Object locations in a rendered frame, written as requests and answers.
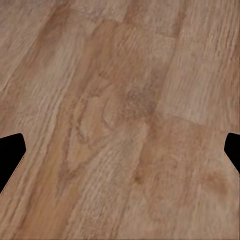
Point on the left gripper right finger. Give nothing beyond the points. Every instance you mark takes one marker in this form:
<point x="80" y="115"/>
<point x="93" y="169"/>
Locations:
<point x="232" y="149"/>

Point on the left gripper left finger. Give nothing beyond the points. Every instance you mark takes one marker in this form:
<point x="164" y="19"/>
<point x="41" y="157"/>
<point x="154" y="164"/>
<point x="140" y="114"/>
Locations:
<point x="12" y="149"/>

